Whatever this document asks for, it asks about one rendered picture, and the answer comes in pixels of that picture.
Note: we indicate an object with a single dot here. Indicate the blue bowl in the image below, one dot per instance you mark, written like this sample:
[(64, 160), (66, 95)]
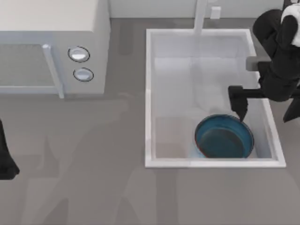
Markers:
[(222, 138)]

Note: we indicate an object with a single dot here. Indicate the white sink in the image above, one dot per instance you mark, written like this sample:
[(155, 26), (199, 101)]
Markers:
[(173, 98)]

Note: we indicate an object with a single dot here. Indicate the tall white tap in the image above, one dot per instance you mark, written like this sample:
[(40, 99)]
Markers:
[(199, 16)]

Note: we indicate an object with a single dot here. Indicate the small round microwave knob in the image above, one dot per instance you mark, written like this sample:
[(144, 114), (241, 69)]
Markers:
[(83, 74)]

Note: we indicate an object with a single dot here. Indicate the pale microwave oven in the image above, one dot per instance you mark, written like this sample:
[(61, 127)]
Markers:
[(98, 21)]

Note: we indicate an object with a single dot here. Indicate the large round microwave knob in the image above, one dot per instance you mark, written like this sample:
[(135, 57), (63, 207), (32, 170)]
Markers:
[(79, 54)]

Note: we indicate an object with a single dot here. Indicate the microwave oven door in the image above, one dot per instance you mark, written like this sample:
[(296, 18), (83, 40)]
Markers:
[(21, 65)]

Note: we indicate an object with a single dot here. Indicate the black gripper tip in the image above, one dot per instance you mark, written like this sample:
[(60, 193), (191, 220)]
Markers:
[(7, 159)]

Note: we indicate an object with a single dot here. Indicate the white wall socket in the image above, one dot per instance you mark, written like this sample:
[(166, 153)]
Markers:
[(215, 12)]

